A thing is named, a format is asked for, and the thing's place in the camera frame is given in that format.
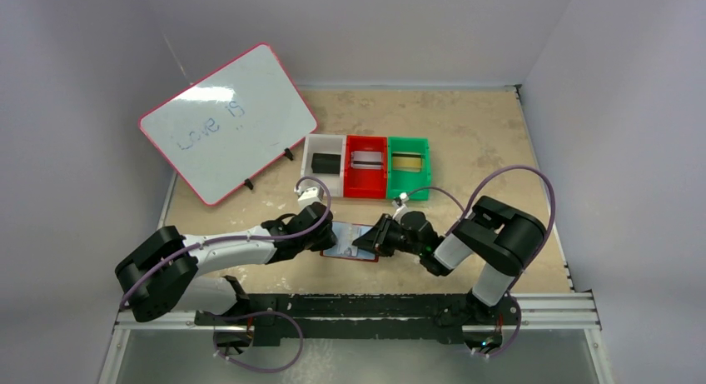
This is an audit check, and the red leather card holder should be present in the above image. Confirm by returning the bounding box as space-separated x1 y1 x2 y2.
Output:
320 221 380 264

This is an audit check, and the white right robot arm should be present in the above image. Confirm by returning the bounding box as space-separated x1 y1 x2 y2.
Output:
352 196 547 309

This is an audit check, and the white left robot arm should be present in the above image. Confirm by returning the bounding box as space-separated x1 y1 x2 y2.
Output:
115 202 336 322

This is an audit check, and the gold card in bin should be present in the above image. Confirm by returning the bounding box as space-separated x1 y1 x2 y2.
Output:
390 152 424 172

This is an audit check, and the black card in bin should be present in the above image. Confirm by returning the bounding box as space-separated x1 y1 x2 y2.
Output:
311 152 341 175

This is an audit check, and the green plastic bin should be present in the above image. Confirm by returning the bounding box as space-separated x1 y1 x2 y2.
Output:
386 137 432 201

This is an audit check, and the white plastic bin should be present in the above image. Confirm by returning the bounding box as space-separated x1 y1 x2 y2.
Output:
301 134 346 197

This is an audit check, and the red plastic bin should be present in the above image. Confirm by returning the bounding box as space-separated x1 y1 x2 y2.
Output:
343 135 388 199

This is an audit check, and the pink framed whiteboard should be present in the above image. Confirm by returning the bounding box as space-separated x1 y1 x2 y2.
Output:
138 43 318 206

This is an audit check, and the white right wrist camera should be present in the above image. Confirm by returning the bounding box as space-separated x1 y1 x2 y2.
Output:
392 192 410 222

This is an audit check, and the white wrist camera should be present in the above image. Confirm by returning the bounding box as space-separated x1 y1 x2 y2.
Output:
392 192 410 222
296 185 323 208

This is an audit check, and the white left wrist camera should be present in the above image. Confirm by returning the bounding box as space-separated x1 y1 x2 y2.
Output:
296 185 323 208

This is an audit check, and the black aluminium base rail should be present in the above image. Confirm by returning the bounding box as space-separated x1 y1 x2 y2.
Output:
117 293 600 352

